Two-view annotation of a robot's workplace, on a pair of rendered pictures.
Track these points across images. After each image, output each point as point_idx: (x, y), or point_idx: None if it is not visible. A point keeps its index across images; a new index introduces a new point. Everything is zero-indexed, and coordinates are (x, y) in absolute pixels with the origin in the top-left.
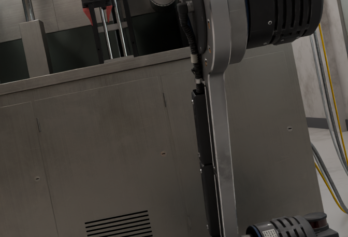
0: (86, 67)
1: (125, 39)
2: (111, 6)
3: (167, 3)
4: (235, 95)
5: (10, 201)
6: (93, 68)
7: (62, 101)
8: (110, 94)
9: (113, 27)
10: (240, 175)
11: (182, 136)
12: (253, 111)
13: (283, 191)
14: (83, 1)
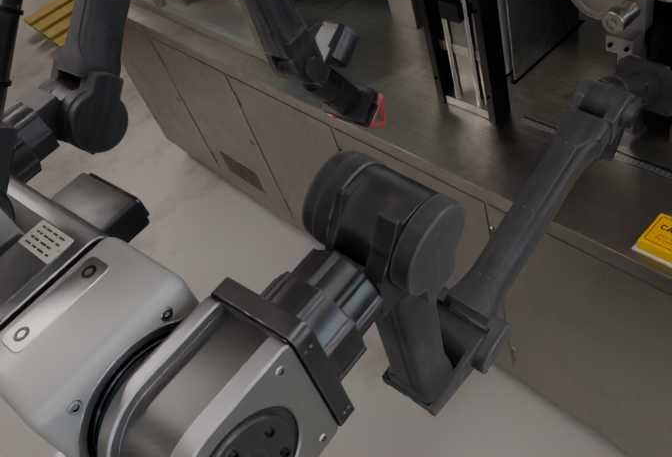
0: (379, 139)
1: (535, 17)
2: (367, 128)
3: (599, 18)
4: (608, 306)
5: None
6: (389, 146)
7: (363, 149)
8: (419, 179)
9: (463, 52)
10: (590, 374)
11: (514, 284)
12: (633, 342)
13: (651, 433)
14: (324, 104)
